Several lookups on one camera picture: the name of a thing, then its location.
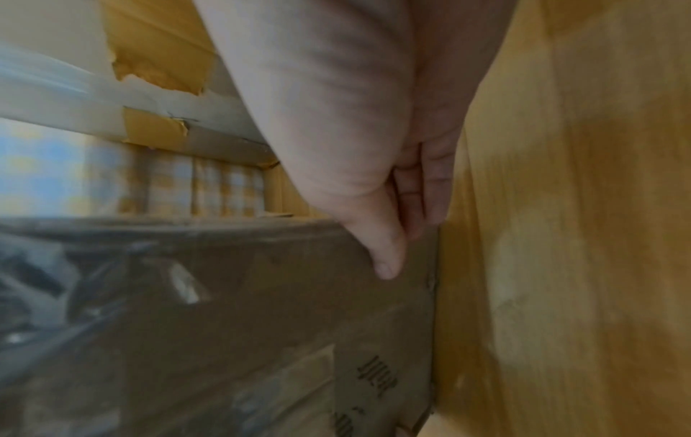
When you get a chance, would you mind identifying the person's right hand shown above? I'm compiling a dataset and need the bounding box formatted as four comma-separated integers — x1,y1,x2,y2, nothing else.
191,0,520,281

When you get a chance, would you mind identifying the small plain cardboard box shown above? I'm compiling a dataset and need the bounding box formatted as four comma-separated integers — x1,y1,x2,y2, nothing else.
0,217,441,437

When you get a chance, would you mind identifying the cardboard box with white label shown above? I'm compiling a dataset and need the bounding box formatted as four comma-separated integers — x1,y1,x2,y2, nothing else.
0,0,282,168

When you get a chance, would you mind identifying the yellow white checked cloth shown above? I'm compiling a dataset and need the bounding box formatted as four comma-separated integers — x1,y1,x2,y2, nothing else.
0,119,271,219

